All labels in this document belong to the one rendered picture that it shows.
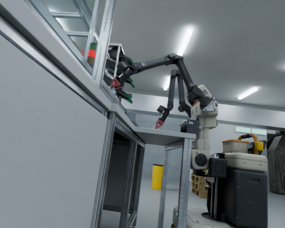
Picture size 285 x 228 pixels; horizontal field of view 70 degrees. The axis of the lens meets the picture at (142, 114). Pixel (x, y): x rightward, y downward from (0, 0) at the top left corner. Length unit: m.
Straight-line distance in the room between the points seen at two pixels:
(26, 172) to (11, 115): 0.09
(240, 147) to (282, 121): 6.94
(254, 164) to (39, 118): 1.60
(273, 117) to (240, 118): 1.19
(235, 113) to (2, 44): 7.84
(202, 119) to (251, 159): 0.48
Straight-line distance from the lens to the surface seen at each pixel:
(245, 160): 1.74
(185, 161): 1.26
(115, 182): 2.25
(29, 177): 0.37
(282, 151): 9.54
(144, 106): 7.23
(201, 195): 4.93
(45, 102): 0.37
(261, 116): 8.40
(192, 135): 1.26
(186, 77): 1.77
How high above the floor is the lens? 0.68
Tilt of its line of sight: 12 degrees up
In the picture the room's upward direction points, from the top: 7 degrees clockwise
